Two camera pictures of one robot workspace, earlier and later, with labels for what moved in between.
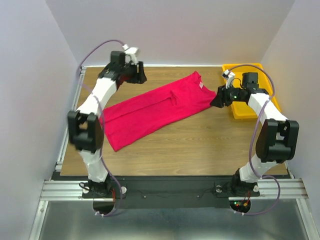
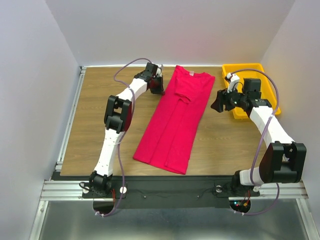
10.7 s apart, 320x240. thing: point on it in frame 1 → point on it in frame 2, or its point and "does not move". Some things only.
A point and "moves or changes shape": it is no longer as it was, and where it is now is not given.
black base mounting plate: [169, 192] does not move
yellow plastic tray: [242, 110] does not move
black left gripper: [139, 77] → [159, 90]
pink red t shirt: [126, 124] moves or changes shape
